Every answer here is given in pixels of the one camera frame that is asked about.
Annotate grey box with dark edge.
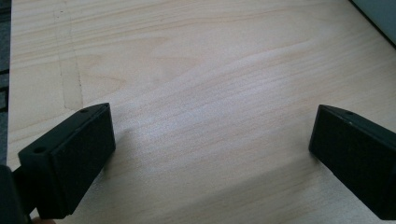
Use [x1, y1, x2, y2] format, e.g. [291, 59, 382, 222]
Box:
[348, 0, 396, 50]

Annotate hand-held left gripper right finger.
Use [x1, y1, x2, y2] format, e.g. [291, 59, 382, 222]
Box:
[308, 104, 396, 221]

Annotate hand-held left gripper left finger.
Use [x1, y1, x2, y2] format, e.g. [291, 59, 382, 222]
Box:
[17, 103, 117, 220]

